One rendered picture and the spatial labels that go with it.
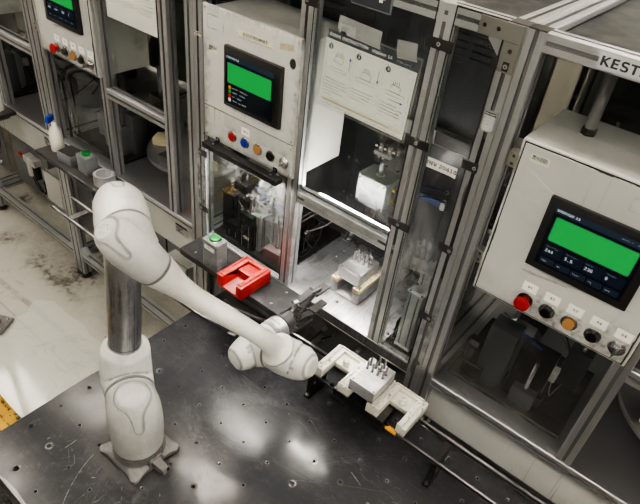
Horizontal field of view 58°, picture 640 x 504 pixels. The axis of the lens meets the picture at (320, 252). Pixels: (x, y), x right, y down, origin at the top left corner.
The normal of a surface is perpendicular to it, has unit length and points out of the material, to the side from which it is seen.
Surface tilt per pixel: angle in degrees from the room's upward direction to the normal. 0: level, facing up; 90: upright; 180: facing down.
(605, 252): 90
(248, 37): 90
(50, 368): 0
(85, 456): 0
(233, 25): 90
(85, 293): 0
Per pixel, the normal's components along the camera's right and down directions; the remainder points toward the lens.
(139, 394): 0.14, -0.72
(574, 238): -0.63, 0.42
